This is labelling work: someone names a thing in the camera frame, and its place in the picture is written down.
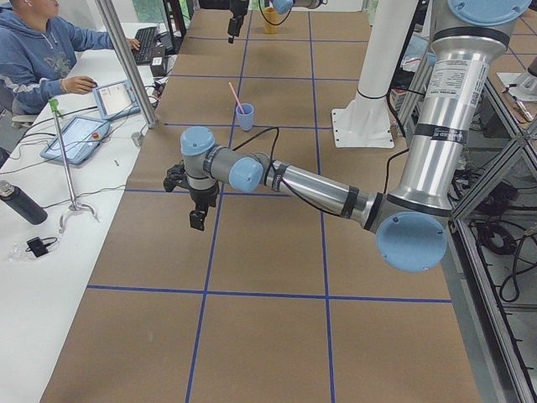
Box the upper blue teach pendant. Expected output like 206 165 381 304
92 80 140 121

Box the black water bottle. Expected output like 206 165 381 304
1 181 48 225

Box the pink chopstick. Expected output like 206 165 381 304
227 81 245 114

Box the lower blue teach pendant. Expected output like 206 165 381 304
61 116 110 165

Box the aluminium frame post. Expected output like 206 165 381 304
95 0 157 128

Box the small metal cylinder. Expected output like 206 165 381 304
131 133 143 147

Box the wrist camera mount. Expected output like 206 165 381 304
163 161 190 192

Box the seated person in blue hoodie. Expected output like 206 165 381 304
0 0 141 115

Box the reacher grabber tool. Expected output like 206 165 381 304
49 98 99 234

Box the tan wooden cup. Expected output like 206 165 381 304
263 7 278 34

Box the black keyboard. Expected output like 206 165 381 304
132 26 158 65

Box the white camera mast column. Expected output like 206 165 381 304
331 0 418 148

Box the small black adapter box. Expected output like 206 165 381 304
26 237 58 258

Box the blue teach pendant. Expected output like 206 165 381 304
92 80 140 121
61 116 110 165

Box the blue plastic cup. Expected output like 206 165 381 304
236 103 255 132

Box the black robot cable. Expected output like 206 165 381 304
231 125 412 219

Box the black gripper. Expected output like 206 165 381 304
227 0 248 44
189 188 219 229

